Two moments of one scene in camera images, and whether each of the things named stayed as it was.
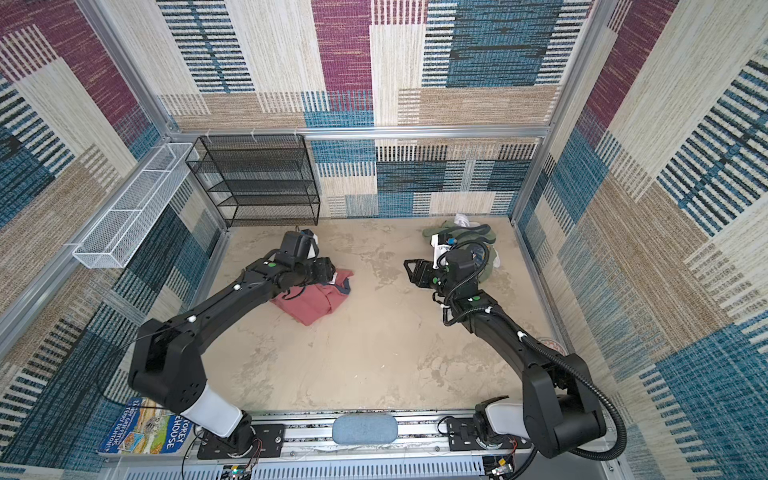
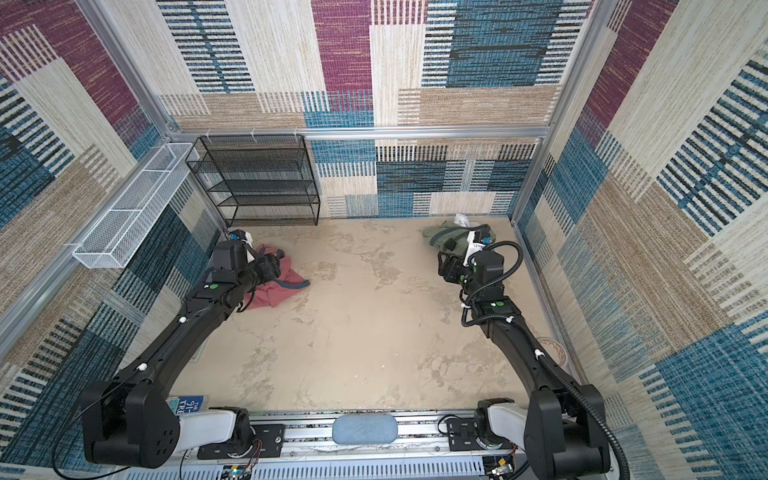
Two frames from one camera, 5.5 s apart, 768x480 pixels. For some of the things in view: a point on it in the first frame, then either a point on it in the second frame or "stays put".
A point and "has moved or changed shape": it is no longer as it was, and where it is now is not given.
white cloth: (460, 219) stays put
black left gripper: (324, 273) to (269, 266)
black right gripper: (422, 270) to (450, 264)
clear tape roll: (553, 344) stays put
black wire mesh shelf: (258, 180) stays put
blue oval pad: (365, 429) stays put
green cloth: (489, 250) stays put
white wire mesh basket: (116, 239) stays put
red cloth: (309, 303) has moved or changed shape
